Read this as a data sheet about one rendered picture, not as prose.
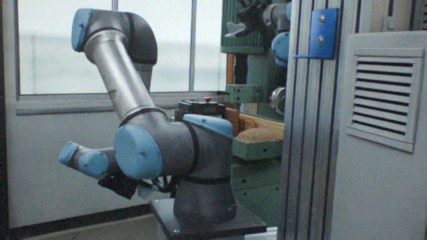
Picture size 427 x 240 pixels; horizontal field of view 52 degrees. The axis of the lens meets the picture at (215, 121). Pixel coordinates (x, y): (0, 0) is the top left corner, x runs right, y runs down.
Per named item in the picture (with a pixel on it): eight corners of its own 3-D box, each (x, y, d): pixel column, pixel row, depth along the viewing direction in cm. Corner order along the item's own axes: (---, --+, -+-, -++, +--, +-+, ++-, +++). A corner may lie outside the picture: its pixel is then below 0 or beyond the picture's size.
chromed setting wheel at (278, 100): (267, 115, 173) (269, 84, 171) (291, 114, 179) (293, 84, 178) (272, 116, 170) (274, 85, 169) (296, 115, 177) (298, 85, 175)
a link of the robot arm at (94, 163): (120, 149, 129) (107, 145, 138) (83, 152, 123) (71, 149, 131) (121, 175, 129) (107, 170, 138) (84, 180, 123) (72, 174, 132)
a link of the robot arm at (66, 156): (61, 164, 130) (54, 161, 137) (93, 178, 136) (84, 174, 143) (74, 141, 132) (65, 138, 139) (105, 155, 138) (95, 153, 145)
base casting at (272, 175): (176, 162, 193) (177, 141, 191) (277, 151, 223) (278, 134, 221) (232, 191, 155) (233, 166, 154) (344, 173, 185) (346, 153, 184)
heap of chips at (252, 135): (233, 137, 154) (233, 127, 154) (264, 135, 162) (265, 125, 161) (247, 142, 147) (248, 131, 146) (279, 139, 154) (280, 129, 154)
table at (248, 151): (149, 131, 192) (150, 118, 192) (209, 127, 208) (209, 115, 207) (223, 163, 142) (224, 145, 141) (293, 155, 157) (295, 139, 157)
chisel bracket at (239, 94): (223, 105, 179) (224, 84, 177) (251, 104, 186) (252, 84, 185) (233, 107, 172) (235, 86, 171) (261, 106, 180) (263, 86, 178)
